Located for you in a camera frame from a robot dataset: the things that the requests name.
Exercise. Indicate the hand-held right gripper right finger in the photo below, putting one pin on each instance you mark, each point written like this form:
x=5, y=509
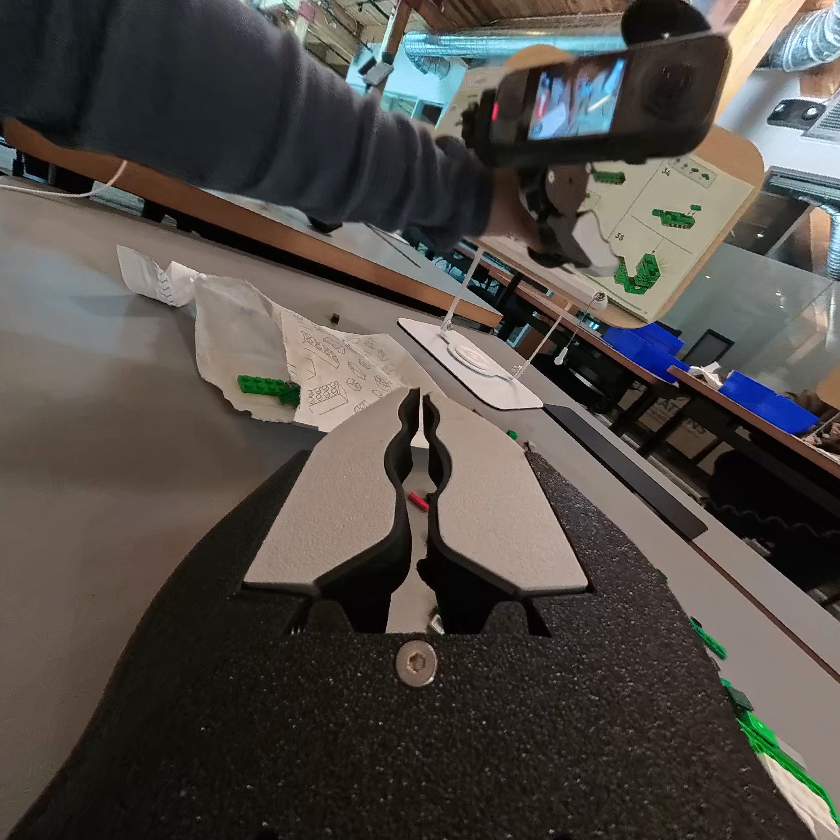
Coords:
x=505, y=518

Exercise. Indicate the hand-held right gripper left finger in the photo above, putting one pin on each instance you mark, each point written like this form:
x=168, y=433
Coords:
x=328, y=512

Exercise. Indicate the brick instruction booklet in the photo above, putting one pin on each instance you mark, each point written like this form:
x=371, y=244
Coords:
x=689, y=210

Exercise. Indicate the printed white paper bag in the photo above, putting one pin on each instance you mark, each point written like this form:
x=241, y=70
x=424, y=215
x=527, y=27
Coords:
x=341, y=374

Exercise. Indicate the wooden book stand white base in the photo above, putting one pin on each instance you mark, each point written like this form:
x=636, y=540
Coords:
x=485, y=380

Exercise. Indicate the pile of green toy bricks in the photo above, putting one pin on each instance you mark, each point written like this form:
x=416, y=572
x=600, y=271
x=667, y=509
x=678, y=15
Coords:
x=754, y=728

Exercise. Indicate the person's left forearm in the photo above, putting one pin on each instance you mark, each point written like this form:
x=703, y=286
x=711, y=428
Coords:
x=229, y=98

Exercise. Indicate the person's left hand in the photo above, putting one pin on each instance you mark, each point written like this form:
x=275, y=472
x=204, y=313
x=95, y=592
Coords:
x=508, y=210

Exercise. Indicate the red toy piece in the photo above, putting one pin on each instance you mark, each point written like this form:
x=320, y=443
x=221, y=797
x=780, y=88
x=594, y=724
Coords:
x=418, y=502

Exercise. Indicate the green plate brick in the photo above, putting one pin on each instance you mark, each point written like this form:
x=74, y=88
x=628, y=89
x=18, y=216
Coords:
x=269, y=388

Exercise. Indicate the blue storage bin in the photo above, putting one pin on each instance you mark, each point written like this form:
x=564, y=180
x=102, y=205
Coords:
x=646, y=348
x=768, y=400

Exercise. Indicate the wood edged grey table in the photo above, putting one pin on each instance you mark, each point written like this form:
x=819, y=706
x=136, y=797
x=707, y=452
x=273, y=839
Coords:
x=262, y=235

